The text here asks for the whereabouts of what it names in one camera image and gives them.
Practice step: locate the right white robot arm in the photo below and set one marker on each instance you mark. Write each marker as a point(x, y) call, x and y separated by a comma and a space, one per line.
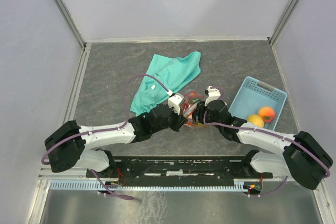
point(299, 155)

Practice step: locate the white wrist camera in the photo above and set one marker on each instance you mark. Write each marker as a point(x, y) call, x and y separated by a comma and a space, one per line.
point(213, 93)
point(175, 101)

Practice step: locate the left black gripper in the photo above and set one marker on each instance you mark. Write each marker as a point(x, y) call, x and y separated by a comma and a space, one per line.
point(179, 120)

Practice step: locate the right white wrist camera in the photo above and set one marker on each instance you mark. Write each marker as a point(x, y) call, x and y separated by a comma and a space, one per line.
point(213, 93)

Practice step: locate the yellow fake lemon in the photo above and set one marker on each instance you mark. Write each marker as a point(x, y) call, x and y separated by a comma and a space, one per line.
point(256, 120)

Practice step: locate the light blue plastic basket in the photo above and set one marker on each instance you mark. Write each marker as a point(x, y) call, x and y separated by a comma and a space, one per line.
point(254, 94)

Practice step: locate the fake peach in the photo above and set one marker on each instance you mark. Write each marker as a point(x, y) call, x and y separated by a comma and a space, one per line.
point(267, 114)

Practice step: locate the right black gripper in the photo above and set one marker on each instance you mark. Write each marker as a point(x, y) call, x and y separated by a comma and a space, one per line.
point(197, 115)

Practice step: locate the fake strawberries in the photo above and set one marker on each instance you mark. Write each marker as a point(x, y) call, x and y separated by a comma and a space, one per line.
point(193, 96)

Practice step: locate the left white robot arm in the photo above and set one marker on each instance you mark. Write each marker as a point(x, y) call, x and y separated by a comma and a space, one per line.
point(80, 146)

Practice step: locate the light blue cable duct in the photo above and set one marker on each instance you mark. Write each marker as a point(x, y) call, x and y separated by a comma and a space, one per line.
point(95, 185)

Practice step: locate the teal t-shirt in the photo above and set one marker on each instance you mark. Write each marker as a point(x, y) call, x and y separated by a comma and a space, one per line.
point(173, 73)

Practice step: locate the clear zip top bag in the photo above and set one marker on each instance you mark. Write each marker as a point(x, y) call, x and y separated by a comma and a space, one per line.
point(187, 110)

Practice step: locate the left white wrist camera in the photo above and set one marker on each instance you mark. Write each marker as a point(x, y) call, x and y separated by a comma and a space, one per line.
point(175, 101)

